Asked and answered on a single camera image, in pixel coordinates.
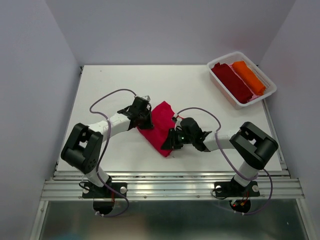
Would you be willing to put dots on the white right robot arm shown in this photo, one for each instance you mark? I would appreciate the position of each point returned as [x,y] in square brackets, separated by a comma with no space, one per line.
[254,145]

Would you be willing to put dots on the dark red rolled shirt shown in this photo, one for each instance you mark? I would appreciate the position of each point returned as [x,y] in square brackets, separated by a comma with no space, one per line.
[232,82]

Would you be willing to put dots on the aluminium rail frame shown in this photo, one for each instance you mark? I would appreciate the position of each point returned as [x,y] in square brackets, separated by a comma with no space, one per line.
[161,186]

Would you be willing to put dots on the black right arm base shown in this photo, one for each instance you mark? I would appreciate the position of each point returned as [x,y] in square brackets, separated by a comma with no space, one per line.
[232,189]

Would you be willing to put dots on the orange rolled shirt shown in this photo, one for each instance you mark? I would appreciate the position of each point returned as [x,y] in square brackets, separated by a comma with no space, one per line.
[248,76]

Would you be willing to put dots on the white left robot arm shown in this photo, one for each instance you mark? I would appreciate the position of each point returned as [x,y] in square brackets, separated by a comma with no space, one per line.
[83,145]

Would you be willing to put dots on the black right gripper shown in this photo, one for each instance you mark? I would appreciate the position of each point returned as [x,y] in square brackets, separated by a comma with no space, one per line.
[170,142]

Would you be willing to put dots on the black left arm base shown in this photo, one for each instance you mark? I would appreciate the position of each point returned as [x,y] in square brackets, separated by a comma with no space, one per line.
[91,191]

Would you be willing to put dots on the crimson red t shirt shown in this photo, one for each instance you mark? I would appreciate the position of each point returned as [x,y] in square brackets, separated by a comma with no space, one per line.
[162,120]

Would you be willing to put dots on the white plastic basket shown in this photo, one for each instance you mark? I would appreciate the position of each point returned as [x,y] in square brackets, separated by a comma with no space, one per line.
[229,59]

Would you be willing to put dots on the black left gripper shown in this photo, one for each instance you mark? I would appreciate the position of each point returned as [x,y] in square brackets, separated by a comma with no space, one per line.
[148,125]

